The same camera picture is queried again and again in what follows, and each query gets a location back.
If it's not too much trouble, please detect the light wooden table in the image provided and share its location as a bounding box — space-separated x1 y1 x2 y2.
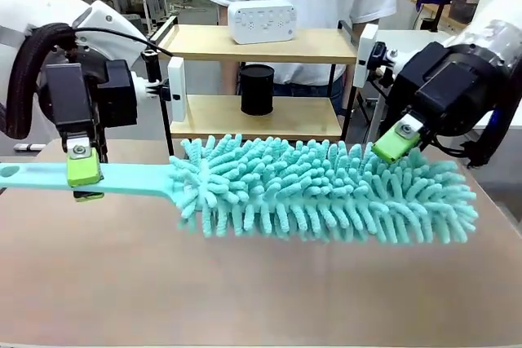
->
407 0 479 35

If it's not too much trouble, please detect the black mesh basket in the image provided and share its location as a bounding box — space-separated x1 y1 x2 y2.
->
449 0 479 24

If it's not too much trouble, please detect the wooden two-tier shelf black frame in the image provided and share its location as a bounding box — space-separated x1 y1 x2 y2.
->
148 15 369 142

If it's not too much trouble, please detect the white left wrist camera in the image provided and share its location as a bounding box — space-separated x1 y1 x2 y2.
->
138 51 188 124

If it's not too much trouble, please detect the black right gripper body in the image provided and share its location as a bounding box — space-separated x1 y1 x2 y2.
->
387 42 511 138

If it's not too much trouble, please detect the thin black camera cable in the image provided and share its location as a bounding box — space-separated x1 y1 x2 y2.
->
74 27 175 59

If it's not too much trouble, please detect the black sleeved left arm cable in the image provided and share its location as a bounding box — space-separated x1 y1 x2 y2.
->
5 23 79 140

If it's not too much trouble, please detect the black mesh pen holder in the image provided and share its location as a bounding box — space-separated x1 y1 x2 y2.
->
239 64 275 117

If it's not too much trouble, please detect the white plastic socket box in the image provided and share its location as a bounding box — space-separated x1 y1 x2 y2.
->
227 0 299 46

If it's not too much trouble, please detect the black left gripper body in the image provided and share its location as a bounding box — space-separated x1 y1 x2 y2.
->
44 59 139 162

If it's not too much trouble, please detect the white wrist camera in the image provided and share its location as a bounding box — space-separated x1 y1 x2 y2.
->
353 23 399 89
138 51 188 124

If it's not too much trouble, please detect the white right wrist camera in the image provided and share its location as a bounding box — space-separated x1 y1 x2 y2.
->
353 23 399 89

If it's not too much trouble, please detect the teal chenille duster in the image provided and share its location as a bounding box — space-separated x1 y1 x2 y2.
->
0 133 479 246

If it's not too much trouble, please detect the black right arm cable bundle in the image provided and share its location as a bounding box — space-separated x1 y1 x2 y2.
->
431 109 513 169

